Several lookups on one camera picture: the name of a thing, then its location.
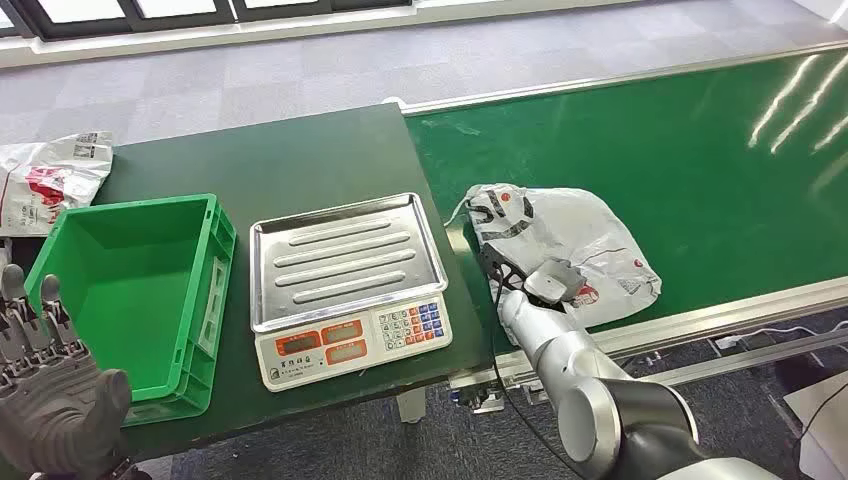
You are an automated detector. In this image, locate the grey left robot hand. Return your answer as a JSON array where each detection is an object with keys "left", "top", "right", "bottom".
[{"left": 0, "top": 263, "right": 134, "bottom": 480}]

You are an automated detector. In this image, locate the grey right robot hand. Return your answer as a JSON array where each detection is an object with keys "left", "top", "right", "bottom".
[{"left": 478, "top": 245, "right": 533, "bottom": 297}]

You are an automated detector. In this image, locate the grey-white poly mailer package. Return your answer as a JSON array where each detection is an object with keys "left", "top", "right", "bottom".
[{"left": 445, "top": 183, "right": 664, "bottom": 331}]

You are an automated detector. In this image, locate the green plastic crate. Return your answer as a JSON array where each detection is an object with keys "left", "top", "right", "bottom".
[{"left": 24, "top": 193, "right": 238, "bottom": 427}]

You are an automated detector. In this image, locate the electronic scale steel tray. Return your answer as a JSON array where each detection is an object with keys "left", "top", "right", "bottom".
[{"left": 248, "top": 192, "right": 454, "bottom": 394}]

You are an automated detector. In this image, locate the white poly mailer red print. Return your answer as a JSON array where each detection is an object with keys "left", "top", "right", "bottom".
[{"left": 0, "top": 131, "right": 115, "bottom": 238}]

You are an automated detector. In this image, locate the dark green table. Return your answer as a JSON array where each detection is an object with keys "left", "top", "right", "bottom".
[{"left": 0, "top": 102, "right": 497, "bottom": 465}]

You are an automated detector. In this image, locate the white sheet on floor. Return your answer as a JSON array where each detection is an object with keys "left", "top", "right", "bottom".
[{"left": 783, "top": 372, "right": 848, "bottom": 480}]

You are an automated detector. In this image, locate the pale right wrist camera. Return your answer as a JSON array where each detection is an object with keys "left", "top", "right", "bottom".
[{"left": 523, "top": 258, "right": 588, "bottom": 307}]

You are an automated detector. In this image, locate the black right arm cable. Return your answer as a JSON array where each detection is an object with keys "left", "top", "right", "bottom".
[{"left": 488, "top": 264, "right": 584, "bottom": 480}]

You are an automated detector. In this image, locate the white floor cable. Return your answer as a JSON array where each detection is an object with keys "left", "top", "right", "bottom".
[{"left": 715, "top": 319, "right": 848, "bottom": 349}]

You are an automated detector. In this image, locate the thin black floor cable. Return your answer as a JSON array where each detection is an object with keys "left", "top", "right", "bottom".
[{"left": 791, "top": 380, "right": 848, "bottom": 465}]

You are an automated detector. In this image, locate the dark window frame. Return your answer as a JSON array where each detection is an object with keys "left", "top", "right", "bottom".
[{"left": 0, "top": 0, "right": 412, "bottom": 42}]

